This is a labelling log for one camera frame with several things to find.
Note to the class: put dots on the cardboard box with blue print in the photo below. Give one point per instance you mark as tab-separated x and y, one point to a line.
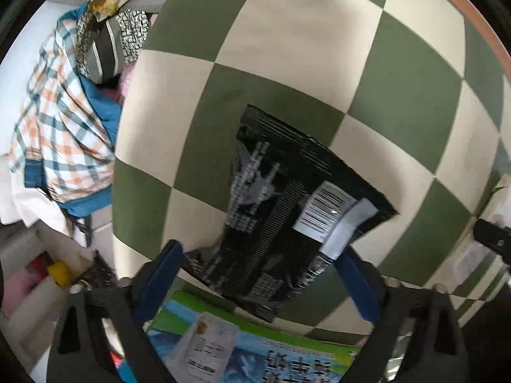
259	359

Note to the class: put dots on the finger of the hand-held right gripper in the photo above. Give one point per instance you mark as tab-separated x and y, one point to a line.
495	237

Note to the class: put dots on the black white patterned cloth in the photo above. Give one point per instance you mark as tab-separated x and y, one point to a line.
111	44

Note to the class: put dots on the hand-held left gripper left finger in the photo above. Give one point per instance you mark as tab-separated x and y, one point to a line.
159	283

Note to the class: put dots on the pink fabric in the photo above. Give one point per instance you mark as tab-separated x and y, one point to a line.
125	81

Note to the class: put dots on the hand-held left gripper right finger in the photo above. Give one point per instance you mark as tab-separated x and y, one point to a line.
359	283

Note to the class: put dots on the plaid blanket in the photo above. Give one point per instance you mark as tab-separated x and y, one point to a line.
60	127

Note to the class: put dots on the yellow roll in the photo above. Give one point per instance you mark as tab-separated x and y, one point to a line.
60	273

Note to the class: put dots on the black snack packet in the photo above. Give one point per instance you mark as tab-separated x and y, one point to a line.
275	207

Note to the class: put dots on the green white checkered tablecloth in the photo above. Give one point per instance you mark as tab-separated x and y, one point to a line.
303	48

